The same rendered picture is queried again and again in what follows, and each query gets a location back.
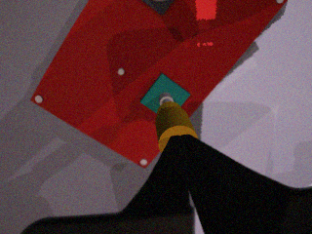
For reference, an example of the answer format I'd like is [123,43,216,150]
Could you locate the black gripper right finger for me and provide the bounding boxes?
[180,135,312,234]

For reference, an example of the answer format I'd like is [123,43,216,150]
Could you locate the red circuit board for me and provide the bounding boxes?
[31,0,287,169]

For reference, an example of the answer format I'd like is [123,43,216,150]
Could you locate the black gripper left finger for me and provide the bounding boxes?
[21,136,195,234]

